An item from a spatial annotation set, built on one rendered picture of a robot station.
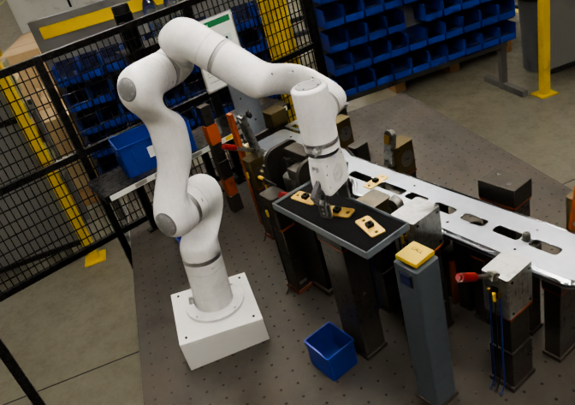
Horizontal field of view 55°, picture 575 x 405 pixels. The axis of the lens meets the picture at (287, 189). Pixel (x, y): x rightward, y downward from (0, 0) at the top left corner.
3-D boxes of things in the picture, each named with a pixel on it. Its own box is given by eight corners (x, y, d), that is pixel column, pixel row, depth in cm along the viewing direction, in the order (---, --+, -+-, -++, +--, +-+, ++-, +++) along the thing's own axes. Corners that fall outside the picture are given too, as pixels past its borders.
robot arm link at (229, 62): (240, 54, 141) (342, 115, 137) (204, 80, 130) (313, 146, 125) (249, 23, 135) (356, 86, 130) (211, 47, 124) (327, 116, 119)
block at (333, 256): (388, 344, 159) (361, 216, 137) (368, 360, 155) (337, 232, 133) (364, 328, 166) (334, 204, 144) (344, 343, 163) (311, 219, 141)
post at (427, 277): (459, 393, 140) (441, 257, 118) (438, 413, 137) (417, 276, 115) (435, 377, 146) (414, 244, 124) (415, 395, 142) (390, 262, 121)
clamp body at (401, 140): (431, 218, 205) (419, 134, 188) (409, 235, 200) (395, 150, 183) (417, 213, 210) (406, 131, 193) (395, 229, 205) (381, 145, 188)
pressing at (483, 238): (627, 244, 130) (628, 239, 129) (573, 297, 120) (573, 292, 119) (284, 128, 235) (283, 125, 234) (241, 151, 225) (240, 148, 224)
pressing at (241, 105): (267, 128, 236) (245, 51, 220) (245, 139, 232) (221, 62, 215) (266, 128, 237) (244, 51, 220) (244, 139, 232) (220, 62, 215)
